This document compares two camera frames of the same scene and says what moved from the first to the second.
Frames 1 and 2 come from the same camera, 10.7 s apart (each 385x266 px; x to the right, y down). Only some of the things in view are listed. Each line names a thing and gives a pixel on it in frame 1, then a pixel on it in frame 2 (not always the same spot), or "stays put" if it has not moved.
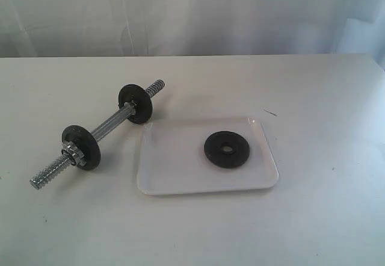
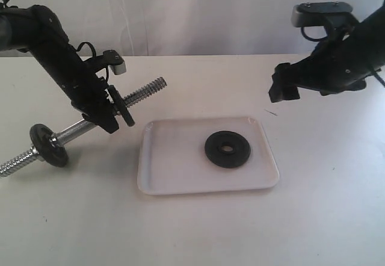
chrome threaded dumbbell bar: (73, 154) -> (76, 129)
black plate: (86, 142) -> (48, 145)
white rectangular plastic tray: (172, 158) stays put
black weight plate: (234, 158) stays put
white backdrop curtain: (70, 17) stays put
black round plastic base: (142, 102) -> (121, 106)
